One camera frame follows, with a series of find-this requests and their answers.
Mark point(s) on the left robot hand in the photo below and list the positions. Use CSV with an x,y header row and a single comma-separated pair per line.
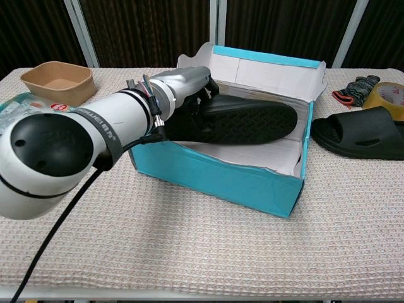
x,y
186,83

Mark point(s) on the black slide sandal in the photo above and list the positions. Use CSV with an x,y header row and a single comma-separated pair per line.
x,y
252,120
372,126

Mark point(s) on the turquoise cardboard shoe box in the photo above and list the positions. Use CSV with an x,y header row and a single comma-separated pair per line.
x,y
221,180

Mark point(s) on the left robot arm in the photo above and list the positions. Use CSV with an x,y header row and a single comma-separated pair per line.
x,y
47,164

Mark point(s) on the brown paper bowl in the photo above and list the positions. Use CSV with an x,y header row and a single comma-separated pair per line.
x,y
74,90

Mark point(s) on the teal and silver snack bag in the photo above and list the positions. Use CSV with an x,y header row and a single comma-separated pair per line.
x,y
28,102

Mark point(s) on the beige waffle tablecloth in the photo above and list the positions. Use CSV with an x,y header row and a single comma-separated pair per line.
x,y
189,246

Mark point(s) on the yellowish packing tape roll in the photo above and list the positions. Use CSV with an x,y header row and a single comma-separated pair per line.
x,y
388,94

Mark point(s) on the white frame post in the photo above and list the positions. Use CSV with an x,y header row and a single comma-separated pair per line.
x,y
350,34
217,22
83,34

